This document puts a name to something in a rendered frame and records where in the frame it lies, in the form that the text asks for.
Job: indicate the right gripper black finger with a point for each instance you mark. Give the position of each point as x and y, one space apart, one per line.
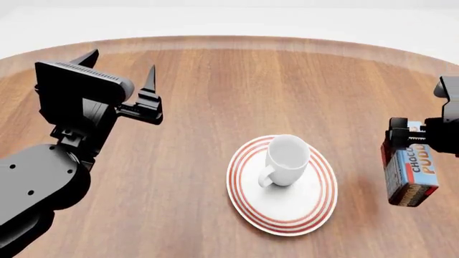
401 134

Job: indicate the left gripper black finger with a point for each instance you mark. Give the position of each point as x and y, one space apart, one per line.
89 58
150 103

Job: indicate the chocolate pudding box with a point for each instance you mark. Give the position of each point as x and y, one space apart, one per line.
412 174

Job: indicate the white mug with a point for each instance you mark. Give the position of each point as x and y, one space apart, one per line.
287 161

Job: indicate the white plate with red rings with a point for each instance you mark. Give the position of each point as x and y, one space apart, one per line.
287 207

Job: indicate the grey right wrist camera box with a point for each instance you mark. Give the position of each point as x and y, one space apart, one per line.
448 87

